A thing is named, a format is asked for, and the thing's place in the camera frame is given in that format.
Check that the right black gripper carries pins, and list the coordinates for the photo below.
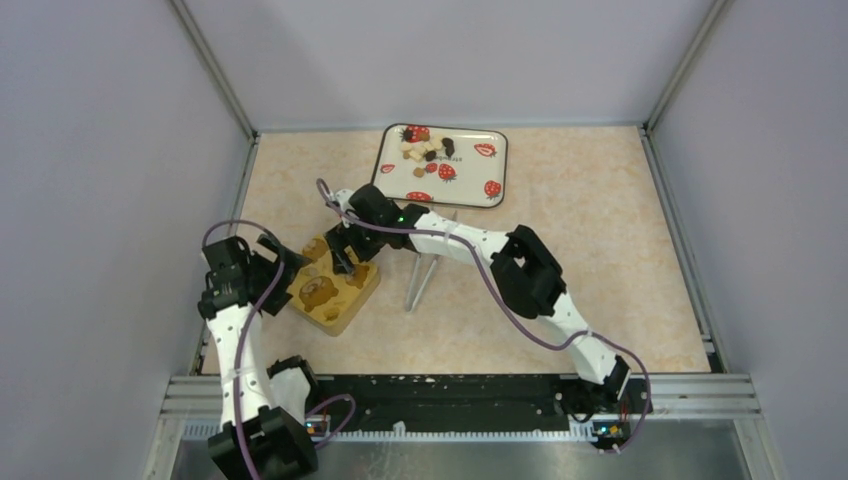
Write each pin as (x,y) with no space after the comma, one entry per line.
(341,239)

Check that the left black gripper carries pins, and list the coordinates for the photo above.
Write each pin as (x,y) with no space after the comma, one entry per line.
(280,296)

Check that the wooden animal puzzle board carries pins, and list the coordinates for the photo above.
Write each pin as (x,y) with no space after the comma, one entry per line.
(328,285)

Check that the metal tongs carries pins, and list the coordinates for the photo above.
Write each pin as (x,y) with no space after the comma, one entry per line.
(419,282)

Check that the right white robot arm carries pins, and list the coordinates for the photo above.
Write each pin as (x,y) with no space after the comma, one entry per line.
(519,271)

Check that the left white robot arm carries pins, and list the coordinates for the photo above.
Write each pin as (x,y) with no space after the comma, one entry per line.
(262,427)

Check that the gold chocolate box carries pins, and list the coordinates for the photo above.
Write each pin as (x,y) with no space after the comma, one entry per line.
(344,318)

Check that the pile of chocolates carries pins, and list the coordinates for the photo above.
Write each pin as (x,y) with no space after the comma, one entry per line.
(419,144)

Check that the strawberry pattern tray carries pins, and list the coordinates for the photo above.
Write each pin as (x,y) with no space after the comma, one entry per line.
(475,177)

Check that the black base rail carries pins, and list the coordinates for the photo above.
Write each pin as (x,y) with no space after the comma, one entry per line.
(473,403)

